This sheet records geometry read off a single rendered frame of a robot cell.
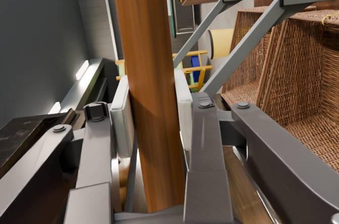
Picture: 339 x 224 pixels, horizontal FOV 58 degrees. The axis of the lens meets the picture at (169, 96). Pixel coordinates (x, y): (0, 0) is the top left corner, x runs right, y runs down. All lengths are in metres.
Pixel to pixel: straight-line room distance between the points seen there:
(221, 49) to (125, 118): 3.48
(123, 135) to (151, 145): 0.04
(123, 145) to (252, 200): 0.81
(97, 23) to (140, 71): 8.77
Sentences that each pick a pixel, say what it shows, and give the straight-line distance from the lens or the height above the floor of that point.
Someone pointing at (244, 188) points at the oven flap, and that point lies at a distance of 1.01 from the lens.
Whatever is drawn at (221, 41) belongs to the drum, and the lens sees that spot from 3.61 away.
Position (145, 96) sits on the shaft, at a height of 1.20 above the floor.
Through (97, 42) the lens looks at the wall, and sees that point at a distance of 9.04.
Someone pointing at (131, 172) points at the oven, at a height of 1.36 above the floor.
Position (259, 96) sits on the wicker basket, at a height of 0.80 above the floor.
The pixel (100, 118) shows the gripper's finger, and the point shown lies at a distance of 0.16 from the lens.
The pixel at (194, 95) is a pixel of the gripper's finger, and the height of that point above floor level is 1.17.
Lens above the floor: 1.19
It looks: 1 degrees down
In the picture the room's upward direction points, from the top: 97 degrees counter-clockwise
